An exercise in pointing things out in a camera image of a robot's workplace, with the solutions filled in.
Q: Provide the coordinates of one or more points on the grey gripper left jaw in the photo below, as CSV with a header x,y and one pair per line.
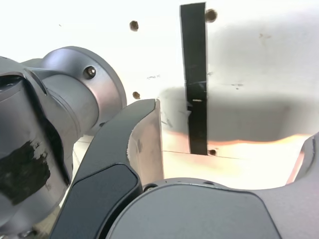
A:
x,y
107,161

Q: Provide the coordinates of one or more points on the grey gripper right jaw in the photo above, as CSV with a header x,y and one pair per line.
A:
x,y
199,214

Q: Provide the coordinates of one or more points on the black tape strip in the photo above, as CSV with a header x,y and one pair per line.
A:
x,y
195,62

